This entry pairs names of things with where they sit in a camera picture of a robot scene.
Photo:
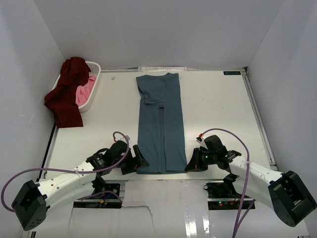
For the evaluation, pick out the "paper sheet at back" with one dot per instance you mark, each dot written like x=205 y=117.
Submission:
x=161 y=69

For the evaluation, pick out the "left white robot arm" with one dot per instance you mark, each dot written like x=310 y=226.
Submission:
x=36 y=199

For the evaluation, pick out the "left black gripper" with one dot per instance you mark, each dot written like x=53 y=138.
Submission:
x=139 y=161

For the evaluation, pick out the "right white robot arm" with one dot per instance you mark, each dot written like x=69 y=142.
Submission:
x=284 y=193

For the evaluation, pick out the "dark label sticker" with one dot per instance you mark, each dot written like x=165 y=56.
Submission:
x=232 y=73

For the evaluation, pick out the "pink t shirt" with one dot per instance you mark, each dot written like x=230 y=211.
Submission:
x=83 y=92

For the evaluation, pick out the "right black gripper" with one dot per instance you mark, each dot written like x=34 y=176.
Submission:
x=195 y=163

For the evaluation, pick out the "dark red t shirt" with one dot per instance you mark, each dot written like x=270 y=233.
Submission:
x=62 y=99

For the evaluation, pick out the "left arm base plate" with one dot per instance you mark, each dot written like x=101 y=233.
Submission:
x=104 y=198

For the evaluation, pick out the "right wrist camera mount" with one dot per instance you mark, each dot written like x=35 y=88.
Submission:
x=201 y=141

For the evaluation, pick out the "teal blue t shirt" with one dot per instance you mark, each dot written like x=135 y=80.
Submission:
x=160 y=130

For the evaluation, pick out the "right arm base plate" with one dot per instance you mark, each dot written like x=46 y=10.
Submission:
x=220 y=197

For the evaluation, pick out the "white plastic laundry basket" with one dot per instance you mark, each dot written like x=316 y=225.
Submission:
x=95 y=70

